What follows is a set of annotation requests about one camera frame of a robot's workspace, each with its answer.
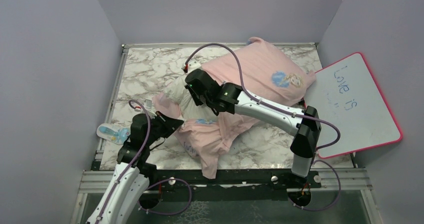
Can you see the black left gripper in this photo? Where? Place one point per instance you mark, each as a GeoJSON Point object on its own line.
{"type": "Point", "coordinates": [171, 125]}

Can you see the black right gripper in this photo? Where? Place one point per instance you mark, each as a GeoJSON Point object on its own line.
{"type": "Point", "coordinates": [197, 100]}

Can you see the Elsa print pink-lined pillowcase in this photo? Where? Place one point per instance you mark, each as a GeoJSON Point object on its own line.
{"type": "Point", "coordinates": [259, 68]}

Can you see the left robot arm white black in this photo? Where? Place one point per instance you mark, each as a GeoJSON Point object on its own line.
{"type": "Point", "coordinates": [132, 174]}

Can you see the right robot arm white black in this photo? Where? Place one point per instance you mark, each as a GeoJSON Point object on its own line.
{"type": "Point", "coordinates": [230, 98]}

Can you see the pink framed whiteboard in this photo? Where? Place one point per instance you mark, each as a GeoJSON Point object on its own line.
{"type": "Point", "coordinates": [346, 95]}

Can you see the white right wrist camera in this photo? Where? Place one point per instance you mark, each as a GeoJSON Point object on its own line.
{"type": "Point", "coordinates": [191, 66]}

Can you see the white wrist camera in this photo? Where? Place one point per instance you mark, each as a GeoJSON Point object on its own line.
{"type": "Point", "coordinates": [150, 109]}
{"type": "Point", "coordinates": [191, 66]}

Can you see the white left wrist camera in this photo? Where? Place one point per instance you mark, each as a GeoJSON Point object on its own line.
{"type": "Point", "coordinates": [150, 109]}

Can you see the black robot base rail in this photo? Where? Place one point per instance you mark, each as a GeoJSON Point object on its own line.
{"type": "Point", "coordinates": [229, 185]}

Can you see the aluminium table frame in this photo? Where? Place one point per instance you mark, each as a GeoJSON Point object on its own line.
{"type": "Point", "coordinates": [143, 70]}

